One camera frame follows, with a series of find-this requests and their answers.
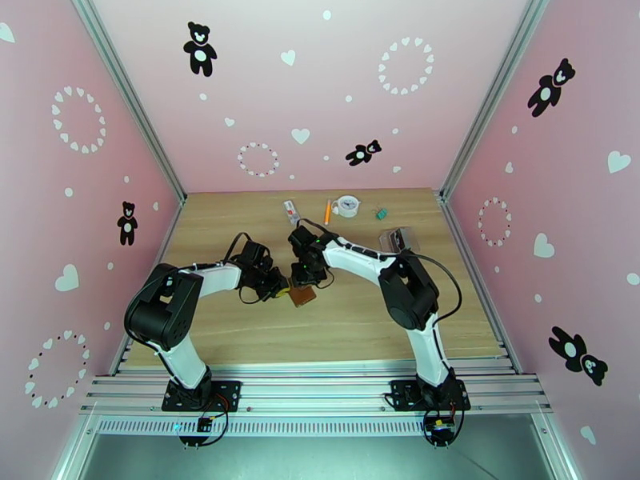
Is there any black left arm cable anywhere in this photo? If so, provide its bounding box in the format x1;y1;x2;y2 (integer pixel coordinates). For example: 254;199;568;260
223;232;274;306

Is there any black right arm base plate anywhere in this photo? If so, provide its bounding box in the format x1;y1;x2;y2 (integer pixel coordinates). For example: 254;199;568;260
390;378;472;412

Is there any aluminium side rail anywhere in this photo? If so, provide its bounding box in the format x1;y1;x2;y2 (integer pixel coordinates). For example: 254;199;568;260
107;201;185;377
438;193;523;377

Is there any perforated metal strip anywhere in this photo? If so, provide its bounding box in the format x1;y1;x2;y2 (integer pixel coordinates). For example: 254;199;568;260
92;415;538;438

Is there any black base cable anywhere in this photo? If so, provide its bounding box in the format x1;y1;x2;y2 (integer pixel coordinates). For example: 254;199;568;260
422;393;475;447
178;393;230;449

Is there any aluminium frame post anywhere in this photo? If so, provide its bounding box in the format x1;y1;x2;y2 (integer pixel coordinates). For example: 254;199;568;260
438;0;556;200
67;0;187;207

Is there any brown leather card holder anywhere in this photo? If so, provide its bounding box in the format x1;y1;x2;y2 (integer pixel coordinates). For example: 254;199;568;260
291;285;319;309

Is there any aluminium rail bed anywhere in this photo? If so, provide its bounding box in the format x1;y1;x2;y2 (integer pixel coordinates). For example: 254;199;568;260
79;358;554;417

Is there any black right base cable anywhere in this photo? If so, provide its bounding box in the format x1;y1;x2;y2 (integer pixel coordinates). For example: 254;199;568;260
422;393;475;447

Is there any black circuit board yellow connector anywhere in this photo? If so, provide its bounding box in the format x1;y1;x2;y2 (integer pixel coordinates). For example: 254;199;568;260
423;412;457;447

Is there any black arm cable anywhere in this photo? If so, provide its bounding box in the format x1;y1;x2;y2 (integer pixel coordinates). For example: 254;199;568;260
399;249;463;327
223;232;274;306

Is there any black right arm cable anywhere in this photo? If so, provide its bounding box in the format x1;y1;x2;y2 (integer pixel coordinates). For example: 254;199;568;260
399;249;463;327

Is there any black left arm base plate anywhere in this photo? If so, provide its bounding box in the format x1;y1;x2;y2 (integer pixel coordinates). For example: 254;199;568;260
161;379;242;413

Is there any black left base cable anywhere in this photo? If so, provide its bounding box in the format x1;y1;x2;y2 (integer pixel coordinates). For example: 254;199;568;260
178;393;230;449

